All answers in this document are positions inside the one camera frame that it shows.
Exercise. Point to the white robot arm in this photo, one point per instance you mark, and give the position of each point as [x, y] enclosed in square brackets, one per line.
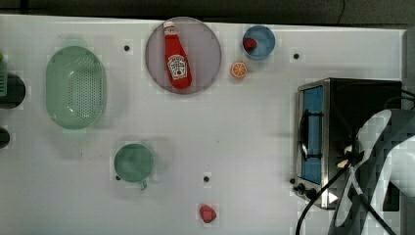
[385, 143]

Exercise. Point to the green cup with handle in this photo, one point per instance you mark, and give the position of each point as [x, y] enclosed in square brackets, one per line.
[134, 163]

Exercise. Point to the red strawberry toy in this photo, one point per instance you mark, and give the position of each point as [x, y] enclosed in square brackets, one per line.
[207, 213]

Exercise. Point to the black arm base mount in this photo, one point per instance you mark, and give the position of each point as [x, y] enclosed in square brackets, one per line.
[15, 92]

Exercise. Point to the red plush ketchup bottle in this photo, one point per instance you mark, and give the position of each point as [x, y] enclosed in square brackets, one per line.
[176, 61]

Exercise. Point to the green perforated colander basket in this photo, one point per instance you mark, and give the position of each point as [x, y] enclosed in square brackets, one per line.
[76, 88]

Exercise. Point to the yellow plush peeled banana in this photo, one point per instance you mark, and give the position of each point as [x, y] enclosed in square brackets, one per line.
[347, 158]

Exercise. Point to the black toaster oven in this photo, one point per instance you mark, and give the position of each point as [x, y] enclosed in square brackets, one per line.
[329, 113]

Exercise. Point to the grey round plate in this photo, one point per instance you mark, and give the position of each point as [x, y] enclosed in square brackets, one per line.
[201, 47]

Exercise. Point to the blue bowl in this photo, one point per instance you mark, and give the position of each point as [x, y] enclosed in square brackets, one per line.
[266, 42]

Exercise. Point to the orange slice toy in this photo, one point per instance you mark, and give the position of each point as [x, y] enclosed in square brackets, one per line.
[239, 70]

